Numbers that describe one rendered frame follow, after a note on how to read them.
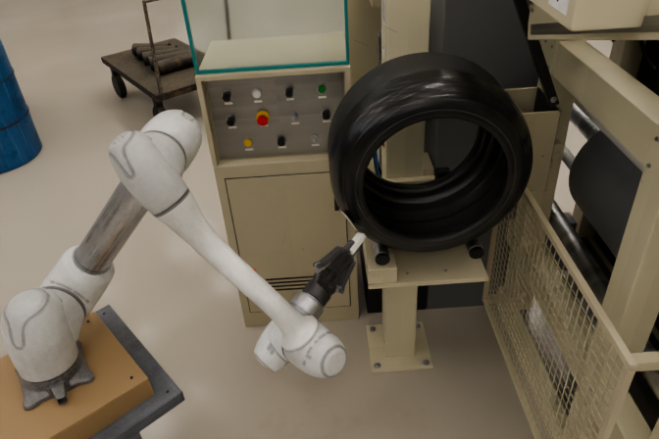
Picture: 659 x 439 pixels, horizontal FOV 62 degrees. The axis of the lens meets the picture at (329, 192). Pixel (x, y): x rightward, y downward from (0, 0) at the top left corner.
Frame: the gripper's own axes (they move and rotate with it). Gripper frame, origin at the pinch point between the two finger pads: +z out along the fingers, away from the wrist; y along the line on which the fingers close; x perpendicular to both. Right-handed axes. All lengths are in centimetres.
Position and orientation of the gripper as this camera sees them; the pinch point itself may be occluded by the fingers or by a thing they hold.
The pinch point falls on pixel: (355, 243)
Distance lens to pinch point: 157.1
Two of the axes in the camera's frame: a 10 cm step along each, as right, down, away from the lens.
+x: 5.9, 0.9, -8.0
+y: 5.5, 6.9, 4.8
